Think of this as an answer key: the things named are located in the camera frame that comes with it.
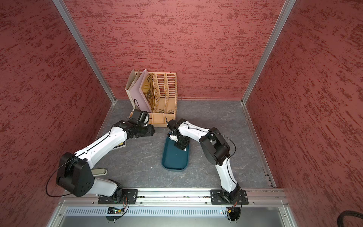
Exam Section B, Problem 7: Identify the teal plastic storage tray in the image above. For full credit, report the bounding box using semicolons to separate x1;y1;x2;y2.
161;137;190;172

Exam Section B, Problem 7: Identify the beige roll under arm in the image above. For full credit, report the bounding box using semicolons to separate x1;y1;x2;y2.
91;168;108;176

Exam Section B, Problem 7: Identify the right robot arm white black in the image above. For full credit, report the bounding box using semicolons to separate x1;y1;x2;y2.
167;119;241;204

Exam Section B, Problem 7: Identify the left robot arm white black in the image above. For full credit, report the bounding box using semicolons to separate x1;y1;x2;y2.
53;109;155;204

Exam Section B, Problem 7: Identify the pink paper folder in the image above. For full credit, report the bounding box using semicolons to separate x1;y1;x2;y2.
130;69;151;113

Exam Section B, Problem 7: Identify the patterned gold black booklet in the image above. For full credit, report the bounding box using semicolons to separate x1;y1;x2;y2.
142;73;156;112

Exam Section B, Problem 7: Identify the beige plastic file organizer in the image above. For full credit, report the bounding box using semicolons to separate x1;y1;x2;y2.
148;71;178;128

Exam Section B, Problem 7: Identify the brown cardboard folder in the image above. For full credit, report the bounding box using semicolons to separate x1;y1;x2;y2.
125;69;141;109

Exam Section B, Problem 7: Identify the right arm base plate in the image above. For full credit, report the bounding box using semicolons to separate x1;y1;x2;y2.
210;189;249;205

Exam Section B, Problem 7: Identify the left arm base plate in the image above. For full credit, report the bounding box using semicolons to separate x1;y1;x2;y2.
98;189;139;205

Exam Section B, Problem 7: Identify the aluminium front rail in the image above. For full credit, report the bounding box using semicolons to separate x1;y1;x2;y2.
58;188;290;208

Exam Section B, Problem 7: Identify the black cable bottom right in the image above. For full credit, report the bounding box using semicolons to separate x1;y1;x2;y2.
337;210;363;227

